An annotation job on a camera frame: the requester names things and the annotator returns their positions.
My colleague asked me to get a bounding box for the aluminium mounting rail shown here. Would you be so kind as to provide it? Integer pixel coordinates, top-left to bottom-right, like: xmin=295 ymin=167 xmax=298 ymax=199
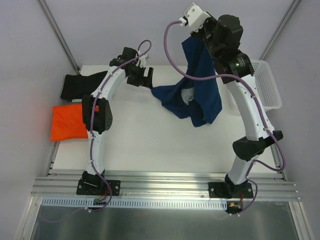
xmin=31 ymin=169 xmax=302 ymax=202

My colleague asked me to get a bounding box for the blue t shirt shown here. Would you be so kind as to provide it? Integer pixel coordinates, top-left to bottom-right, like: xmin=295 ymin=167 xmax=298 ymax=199
xmin=151 ymin=36 xmax=223 ymax=128

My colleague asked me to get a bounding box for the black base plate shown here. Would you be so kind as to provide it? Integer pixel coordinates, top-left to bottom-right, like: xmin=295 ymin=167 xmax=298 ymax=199
xmin=208 ymin=181 xmax=254 ymax=199
xmin=75 ymin=179 xmax=121 ymax=196

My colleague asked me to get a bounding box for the orange folded t shirt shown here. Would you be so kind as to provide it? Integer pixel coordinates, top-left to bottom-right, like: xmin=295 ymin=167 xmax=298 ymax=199
xmin=50 ymin=103 xmax=88 ymax=142

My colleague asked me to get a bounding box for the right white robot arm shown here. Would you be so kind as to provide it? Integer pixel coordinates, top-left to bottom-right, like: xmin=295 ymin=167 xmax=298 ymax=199
xmin=186 ymin=7 xmax=283 ymax=198

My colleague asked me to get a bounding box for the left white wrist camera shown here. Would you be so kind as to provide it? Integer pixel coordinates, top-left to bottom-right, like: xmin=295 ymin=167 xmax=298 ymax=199
xmin=134 ymin=50 xmax=149 ymax=68

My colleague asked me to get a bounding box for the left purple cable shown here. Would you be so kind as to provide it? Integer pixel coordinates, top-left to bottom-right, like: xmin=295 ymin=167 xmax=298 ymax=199
xmin=88 ymin=40 xmax=152 ymax=176

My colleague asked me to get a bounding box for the right corner aluminium profile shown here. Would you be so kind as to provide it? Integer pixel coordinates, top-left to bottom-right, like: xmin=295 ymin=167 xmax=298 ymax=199
xmin=259 ymin=0 xmax=302 ymax=61

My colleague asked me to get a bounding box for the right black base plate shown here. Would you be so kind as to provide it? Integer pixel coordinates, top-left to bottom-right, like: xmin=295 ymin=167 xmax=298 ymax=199
xmin=208 ymin=181 xmax=254 ymax=199

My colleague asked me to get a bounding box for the black folded t shirt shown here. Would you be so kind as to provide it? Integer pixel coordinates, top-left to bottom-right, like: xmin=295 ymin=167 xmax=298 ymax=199
xmin=60 ymin=71 xmax=108 ymax=101

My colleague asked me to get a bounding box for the corner aluminium profile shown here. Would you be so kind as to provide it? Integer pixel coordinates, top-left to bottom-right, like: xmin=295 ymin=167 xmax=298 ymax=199
xmin=37 ymin=0 xmax=81 ymax=73
xmin=259 ymin=0 xmax=302 ymax=61

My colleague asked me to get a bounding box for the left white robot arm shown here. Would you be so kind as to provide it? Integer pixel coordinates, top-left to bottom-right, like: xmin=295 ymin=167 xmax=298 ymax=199
xmin=81 ymin=47 xmax=153 ymax=176

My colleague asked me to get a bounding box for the left corner aluminium profile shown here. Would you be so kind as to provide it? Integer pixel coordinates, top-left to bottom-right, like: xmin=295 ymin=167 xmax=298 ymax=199
xmin=37 ymin=0 xmax=81 ymax=73

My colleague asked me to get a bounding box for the white plastic basket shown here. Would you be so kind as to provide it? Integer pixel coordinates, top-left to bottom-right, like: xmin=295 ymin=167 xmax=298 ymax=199
xmin=251 ymin=59 xmax=282 ymax=112

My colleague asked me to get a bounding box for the white slotted cable duct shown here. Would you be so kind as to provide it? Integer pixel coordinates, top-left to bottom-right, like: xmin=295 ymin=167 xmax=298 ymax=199
xmin=41 ymin=197 xmax=227 ymax=210

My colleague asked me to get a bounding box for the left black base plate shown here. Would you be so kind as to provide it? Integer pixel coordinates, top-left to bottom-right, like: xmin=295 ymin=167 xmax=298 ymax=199
xmin=75 ymin=179 xmax=121 ymax=196

